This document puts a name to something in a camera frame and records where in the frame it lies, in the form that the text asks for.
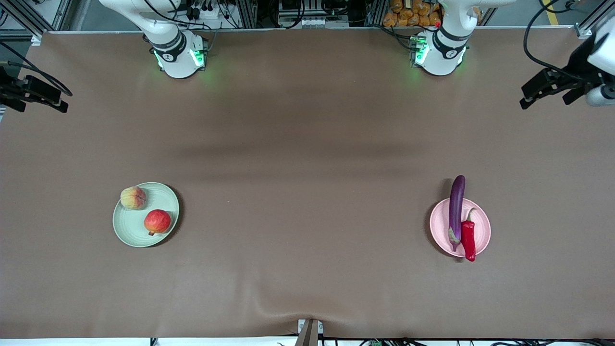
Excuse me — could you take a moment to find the grey metal bracket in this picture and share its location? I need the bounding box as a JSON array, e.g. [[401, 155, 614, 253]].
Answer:
[[297, 319, 323, 346]]

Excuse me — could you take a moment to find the red chili pepper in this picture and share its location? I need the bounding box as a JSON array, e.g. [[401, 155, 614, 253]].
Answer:
[[460, 208, 478, 262]]

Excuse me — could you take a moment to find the red round apple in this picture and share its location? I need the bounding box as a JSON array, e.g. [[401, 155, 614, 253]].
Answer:
[[144, 209, 172, 236]]

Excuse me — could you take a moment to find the long purple eggplant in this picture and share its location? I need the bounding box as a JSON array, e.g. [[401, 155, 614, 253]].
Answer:
[[448, 175, 466, 252]]

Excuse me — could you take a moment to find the yellow pink peach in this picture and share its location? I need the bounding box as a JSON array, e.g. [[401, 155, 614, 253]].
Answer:
[[120, 186, 147, 210]]

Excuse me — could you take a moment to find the aluminium frame profile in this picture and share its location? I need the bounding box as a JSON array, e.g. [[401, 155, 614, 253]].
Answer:
[[574, 0, 615, 39], [0, 0, 54, 46]]

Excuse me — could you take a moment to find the brown table cover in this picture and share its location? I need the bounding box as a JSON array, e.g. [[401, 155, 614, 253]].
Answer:
[[0, 26, 615, 340]]

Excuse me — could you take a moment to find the pink round plate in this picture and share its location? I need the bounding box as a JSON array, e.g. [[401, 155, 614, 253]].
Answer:
[[429, 198, 492, 258]]

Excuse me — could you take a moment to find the pale green round plate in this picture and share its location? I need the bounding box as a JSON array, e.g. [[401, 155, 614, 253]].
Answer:
[[112, 182, 180, 248]]

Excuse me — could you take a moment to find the bag of orange items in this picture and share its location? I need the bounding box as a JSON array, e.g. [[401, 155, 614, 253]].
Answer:
[[383, 0, 443, 27]]

